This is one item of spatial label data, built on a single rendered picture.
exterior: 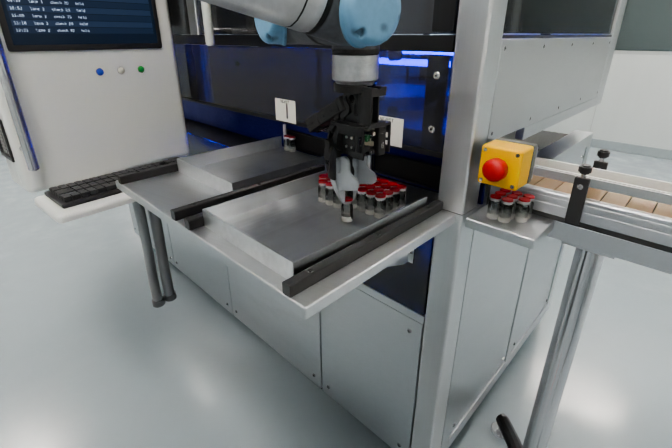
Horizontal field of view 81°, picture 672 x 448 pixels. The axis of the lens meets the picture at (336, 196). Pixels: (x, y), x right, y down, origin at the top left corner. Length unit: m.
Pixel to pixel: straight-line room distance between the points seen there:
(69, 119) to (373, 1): 1.06
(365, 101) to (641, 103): 4.83
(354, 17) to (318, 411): 1.34
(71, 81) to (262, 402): 1.19
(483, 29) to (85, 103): 1.08
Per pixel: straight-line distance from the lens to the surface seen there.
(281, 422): 1.53
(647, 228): 0.83
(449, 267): 0.87
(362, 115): 0.63
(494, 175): 0.71
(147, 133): 1.44
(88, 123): 1.37
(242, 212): 0.80
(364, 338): 1.16
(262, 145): 1.22
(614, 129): 5.41
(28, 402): 1.92
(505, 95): 0.85
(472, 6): 0.75
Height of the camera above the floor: 1.21
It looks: 22 degrees down
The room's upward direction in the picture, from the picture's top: straight up
